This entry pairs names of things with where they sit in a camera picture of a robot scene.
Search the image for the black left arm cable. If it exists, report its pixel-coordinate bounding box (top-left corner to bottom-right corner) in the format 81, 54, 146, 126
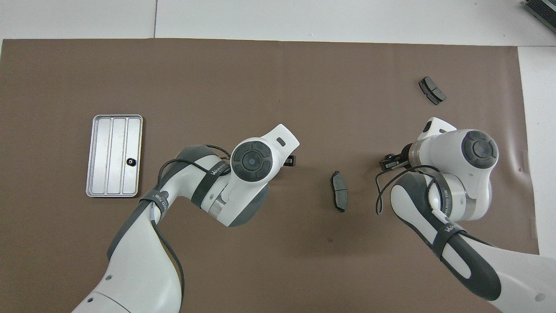
150, 144, 233, 313

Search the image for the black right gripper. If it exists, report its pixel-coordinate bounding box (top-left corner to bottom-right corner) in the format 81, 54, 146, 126
379, 143, 415, 171

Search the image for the short dark grey brake pad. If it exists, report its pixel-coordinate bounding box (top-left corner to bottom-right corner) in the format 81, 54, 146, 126
418, 76, 447, 106

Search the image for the brown table mat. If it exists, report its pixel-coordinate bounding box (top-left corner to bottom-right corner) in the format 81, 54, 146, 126
0, 38, 547, 313

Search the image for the dark ribbed equipment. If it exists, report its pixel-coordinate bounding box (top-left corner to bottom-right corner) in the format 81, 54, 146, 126
523, 0, 556, 34

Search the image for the long dark grey brake pad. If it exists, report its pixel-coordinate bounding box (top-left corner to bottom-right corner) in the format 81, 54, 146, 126
331, 170, 349, 213

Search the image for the silver ribbed metal tray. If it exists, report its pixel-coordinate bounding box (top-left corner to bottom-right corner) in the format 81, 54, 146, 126
86, 114, 144, 198

